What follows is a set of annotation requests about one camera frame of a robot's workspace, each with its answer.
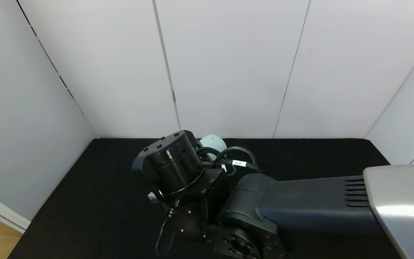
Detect white wall base rail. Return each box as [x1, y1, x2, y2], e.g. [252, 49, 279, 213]
[0, 186, 31, 233]

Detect thin black cable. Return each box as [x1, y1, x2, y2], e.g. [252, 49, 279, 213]
[155, 208, 176, 256]

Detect teal green plastic cup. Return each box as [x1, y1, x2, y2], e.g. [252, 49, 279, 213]
[197, 135, 227, 162]

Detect black cable with white tag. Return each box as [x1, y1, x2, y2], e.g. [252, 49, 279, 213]
[196, 146, 261, 177]

